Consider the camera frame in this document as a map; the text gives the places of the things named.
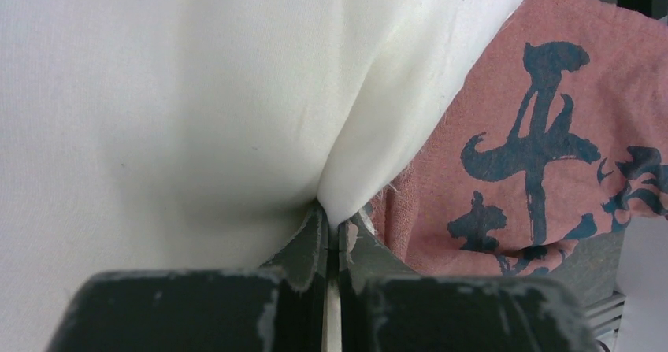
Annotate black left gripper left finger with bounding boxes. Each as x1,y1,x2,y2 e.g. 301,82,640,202
47,204,328,351

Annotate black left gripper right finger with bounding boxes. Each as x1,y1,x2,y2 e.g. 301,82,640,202
338,215,597,351

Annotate white pillow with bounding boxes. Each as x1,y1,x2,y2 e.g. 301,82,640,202
1,0,523,351

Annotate pink red patterned pillowcase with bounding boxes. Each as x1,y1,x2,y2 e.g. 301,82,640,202
369,0,667,276

